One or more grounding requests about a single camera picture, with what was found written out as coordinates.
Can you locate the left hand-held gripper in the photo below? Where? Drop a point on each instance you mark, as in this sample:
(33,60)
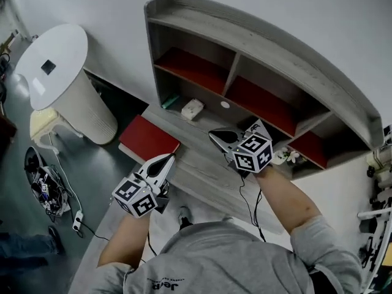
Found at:
(144,188)

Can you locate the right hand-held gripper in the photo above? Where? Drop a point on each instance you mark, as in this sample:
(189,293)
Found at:
(248,152)

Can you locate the red book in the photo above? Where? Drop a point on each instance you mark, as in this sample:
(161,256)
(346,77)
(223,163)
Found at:
(147,136)

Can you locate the grey wooden desk with hutch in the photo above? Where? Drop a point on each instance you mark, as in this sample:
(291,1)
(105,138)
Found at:
(275,51)

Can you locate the person's left forearm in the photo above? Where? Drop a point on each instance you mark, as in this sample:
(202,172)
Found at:
(125,240)

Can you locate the person's right forearm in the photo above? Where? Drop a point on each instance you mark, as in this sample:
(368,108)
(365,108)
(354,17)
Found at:
(288,201)

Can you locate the white potted flowers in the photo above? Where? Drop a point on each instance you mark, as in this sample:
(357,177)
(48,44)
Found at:
(288,156)

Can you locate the person's shoe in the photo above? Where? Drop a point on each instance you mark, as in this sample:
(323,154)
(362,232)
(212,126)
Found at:
(184,217)

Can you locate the white tissue box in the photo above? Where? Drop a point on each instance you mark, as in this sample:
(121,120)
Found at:
(192,109)

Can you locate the white power strip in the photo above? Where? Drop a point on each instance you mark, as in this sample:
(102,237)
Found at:
(78,220)

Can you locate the green marker pen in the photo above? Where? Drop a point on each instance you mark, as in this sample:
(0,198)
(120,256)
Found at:
(170,101)

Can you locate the person's grey shirt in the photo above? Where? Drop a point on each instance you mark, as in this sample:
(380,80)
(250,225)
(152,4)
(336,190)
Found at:
(220,262)

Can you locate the cream cushioned stool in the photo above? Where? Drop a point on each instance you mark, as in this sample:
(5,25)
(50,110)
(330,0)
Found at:
(46,121)

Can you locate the small black square pad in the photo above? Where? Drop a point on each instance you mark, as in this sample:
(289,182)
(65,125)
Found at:
(48,67)

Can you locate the black deer picture frame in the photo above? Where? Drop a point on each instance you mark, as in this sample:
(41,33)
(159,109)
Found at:
(258,126)

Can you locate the white round pedestal table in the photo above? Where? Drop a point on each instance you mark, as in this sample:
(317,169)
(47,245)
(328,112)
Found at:
(70,100)

